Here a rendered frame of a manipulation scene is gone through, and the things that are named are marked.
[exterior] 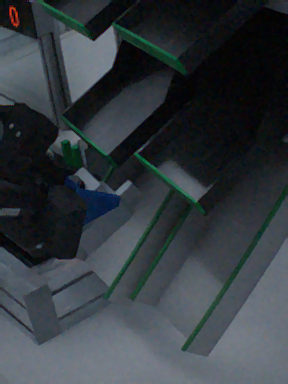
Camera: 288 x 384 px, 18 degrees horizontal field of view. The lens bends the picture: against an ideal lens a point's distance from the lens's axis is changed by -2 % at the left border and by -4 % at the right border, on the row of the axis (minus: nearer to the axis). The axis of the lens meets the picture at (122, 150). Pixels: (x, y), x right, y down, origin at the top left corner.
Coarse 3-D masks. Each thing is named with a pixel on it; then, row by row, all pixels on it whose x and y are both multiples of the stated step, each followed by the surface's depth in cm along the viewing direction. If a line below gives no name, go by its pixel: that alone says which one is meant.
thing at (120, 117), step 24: (120, 48) 114; (120, 72) 116; (144, 72) 114; (168, 72) 112; (192, 72) 105; (96, 96) 115; (120, 96) 114; (144, 96) 111; (168, 96) 105; (72, 120) 115; (96, 120) 113; (120, 120) 110; (144, 120) 104; (168, 120) 106; (96, 144) 106; (120, 144) 104
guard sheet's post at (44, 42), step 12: (48, 36) 155; (48, 48) 156; (60, 48) 158; (48, 60) 157; (60, 60) 158; (48, 72) 159; (60, 72) 160; (48, 84) 161; (60, 84) 161; (60, 96) 161; (60, 108) 162; (60, 120) 163
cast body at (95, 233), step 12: (84, 168) 95; (84, 180) 93; (96, 180) 93; (108, 192) 95; (120, 192) 96; (132, 192) 96; (120, 204) 94; (108, 216) 94; (120, 216) 94; (84, 228) 93; (96, 228) 94; (108, 228) 94; (84, 240) 94; (96, 240) 94
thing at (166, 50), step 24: (144, 0) 96; (168, 0) 97; (192, 0) 94; (216, 0) 92; (240, 0) 86; (264, 0) 87; (120, 24) 96; (144, 24) 96; (168, 24) 94; (192, 24) 91; (216, 24) 86; (240, 24) 87; (144, 48) 92; (168, 48) 91; (192, 48) 85; (216, 48) 87
